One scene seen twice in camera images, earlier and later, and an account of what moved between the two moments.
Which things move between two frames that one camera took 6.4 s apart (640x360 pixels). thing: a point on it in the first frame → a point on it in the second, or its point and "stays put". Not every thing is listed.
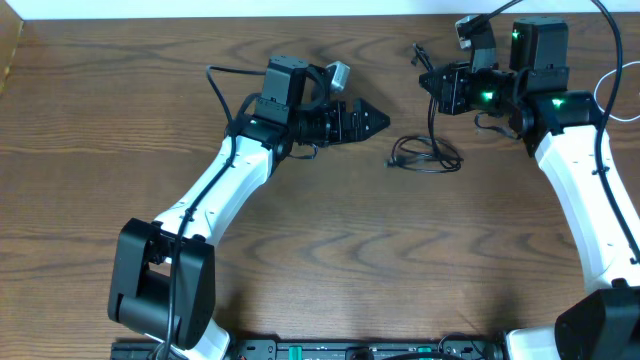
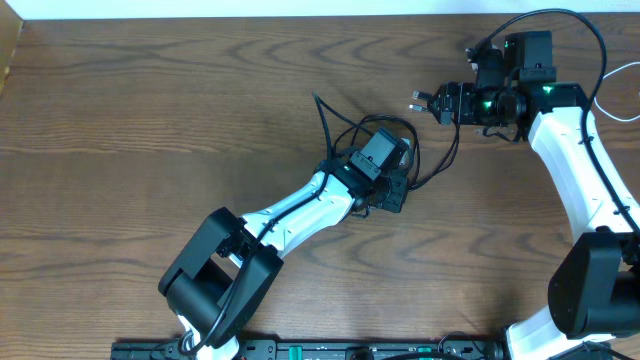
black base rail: x=324 y=349 stays put
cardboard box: x=11 y=25 stays put
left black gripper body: x=348 y=121 → x=396 y=195
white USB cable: x=596 y=86 stays put
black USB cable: x=425 y=155 → x=426 y=96
